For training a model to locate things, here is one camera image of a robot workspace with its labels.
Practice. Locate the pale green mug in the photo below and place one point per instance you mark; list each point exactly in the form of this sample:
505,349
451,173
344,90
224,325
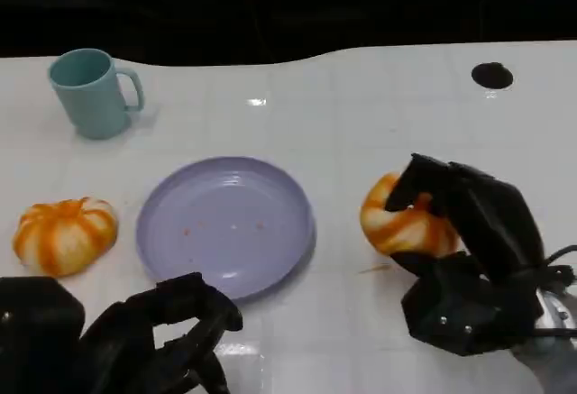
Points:
90,98

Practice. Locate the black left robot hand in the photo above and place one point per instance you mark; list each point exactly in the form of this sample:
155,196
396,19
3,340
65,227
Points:
126,349

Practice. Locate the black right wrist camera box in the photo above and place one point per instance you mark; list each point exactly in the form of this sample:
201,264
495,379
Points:
464,308

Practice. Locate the black round table hole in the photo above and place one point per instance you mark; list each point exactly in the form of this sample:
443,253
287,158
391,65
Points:
492,74

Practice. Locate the lilac plate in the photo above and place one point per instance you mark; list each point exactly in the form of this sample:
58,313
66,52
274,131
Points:
225,227

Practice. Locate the orange white toy bread roll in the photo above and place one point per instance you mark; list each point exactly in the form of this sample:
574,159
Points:
65,236
405,231

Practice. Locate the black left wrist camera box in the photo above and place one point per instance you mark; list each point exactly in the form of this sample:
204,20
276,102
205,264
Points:
36,335

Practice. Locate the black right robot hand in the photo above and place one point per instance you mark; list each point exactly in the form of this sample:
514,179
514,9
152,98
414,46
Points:
491,218

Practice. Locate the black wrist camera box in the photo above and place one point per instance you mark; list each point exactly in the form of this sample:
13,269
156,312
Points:
464,308
36,335

